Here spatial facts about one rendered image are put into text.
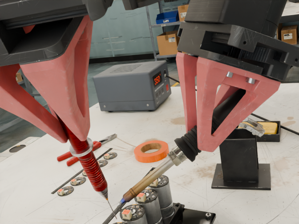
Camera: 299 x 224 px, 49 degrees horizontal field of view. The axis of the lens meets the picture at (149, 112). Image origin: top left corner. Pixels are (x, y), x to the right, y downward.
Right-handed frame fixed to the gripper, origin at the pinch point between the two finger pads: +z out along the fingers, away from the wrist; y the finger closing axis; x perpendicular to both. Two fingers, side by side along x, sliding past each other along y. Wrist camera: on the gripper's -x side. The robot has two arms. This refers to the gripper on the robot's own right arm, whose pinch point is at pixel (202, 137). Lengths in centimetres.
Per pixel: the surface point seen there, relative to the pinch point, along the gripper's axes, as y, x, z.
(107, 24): -549, 85, -19
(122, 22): -528, 103, -30
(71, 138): 4.5, -11.6, 0.6
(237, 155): -9.6, 11.5, 3.9
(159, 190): -5.5, 0.4, 8.2
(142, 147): -26.6, 5.2, 10.7
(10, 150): -48, -16, 24
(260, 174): -9.7, 16.1, 5.9
